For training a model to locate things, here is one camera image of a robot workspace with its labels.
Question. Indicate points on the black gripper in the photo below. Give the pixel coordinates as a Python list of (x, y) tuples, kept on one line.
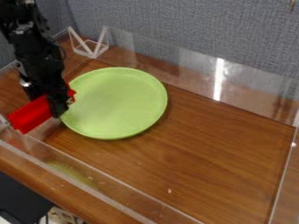
[(40, 58)]

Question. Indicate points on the red rectangular block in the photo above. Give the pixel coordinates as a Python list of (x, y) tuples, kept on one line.
[(31, 115)]

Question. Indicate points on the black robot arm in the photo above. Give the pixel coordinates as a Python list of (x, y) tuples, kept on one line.
[(22, 19)]

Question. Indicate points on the light green plate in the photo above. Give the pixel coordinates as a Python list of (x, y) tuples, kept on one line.
[(119, 102)]

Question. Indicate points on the white power strip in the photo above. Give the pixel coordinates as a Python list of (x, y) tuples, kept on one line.
[(60, 216)]

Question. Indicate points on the clear acrylic enclosure wall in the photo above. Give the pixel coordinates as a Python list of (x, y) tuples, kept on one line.
[(218, 163)]

